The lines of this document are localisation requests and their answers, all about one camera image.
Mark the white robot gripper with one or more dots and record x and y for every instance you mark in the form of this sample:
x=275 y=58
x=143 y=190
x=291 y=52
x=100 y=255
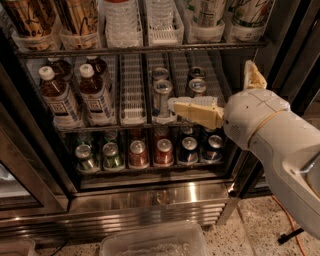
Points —
x=250 y=115

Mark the tall white green tea can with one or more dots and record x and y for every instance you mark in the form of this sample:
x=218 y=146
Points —
x=205 y=13

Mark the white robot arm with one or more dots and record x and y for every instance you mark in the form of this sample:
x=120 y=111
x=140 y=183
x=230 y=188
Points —
x=289 y=149

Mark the slim silver can front right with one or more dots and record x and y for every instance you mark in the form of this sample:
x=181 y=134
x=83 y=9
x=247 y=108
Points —
x=196 y=88

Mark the slim silver can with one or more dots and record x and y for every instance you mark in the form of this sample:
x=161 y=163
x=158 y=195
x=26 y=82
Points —
x=160 y=73
x=162 y=91
x=196 y=72
x=196 y=88

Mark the slim silver can back right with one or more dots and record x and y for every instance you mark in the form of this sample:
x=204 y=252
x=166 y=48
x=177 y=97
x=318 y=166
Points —
x=196 y=72

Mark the blue soda can front right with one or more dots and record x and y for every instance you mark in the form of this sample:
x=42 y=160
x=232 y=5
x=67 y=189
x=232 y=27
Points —
x=212 y=150

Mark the blue soda can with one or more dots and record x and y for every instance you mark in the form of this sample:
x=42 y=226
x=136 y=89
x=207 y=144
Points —
x=212 y=150
x=188 y=150

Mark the slim silver can front left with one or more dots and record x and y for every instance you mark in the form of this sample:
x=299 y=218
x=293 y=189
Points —
x=162 y=91

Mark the blue soda can front left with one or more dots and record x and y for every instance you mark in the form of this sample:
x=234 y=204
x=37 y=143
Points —
x=188 y=150

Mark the slim silver can back left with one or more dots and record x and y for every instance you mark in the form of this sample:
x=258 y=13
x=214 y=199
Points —
x=160 y=73

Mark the tall white can right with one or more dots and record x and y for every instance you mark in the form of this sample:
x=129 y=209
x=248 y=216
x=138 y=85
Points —
x=250 y=13

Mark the red soda can front right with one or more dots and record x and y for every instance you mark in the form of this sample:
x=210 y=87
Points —
x=164 y=152

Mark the red soda can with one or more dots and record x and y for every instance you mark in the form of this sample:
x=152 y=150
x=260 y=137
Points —
x=138 y=154
x=164 y=152

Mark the empty white shelf tray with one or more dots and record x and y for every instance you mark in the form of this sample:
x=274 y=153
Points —
x=132 y=93

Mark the red soda can front left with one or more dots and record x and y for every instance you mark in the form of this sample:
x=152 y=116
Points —
x=138 y=154

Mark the green soda can front right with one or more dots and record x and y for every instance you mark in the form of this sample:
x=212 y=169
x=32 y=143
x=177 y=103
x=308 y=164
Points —
x=112 y=159

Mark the green soda can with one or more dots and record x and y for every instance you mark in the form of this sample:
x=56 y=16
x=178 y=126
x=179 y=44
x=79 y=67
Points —
x=87 y=161
x=112 y=159

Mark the stainless steel fridge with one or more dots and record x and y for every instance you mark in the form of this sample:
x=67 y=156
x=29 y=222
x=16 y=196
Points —
x=45 y=193

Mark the green soda can front left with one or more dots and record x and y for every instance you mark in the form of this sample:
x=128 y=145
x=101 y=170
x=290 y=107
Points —
x=87 y=161

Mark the tall brown can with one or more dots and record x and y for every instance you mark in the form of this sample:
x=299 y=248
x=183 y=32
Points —
x=79 y=17
x=31 y=18

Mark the tall brown can left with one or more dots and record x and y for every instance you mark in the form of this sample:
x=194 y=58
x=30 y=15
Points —
x=31 y=18

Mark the empty white tray right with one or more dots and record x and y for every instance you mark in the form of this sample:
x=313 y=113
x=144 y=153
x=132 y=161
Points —
x=217 y=84

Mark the clear water bottle right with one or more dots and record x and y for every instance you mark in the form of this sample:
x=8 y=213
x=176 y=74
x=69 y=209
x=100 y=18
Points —
x=160 y=13

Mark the clear water bottle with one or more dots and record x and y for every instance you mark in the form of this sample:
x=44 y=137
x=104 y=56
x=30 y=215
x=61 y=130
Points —
x=121 y=23
x=160 y=13

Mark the clear water bottle left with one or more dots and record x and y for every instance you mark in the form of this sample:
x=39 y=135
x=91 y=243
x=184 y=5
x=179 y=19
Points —
x=121 y=23

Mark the tea bottle front right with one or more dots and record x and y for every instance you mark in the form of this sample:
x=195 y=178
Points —
x=96 y=96

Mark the tea bottle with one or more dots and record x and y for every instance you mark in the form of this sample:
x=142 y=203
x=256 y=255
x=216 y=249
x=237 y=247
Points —
x=96 y=96
x=61 y=68
x=99 y=65
x=58 y=95

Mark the tea bottle back right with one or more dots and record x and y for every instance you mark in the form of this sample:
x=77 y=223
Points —
x=99 y=65

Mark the clear plastic bin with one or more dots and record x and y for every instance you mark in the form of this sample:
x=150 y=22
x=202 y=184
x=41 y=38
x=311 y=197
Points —
x=171 y=239

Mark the black stand leg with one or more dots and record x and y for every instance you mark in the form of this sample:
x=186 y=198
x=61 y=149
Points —
x=286 y=237

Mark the tea bottle front left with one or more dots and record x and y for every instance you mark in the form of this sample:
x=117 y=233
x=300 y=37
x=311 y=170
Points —
x=58 y=95

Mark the tea bottle back left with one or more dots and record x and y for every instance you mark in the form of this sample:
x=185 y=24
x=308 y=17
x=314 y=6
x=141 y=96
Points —
x=61 y=68

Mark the clear bin corner left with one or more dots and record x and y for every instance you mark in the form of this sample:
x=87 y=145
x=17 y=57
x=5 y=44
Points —
x=24 y=247

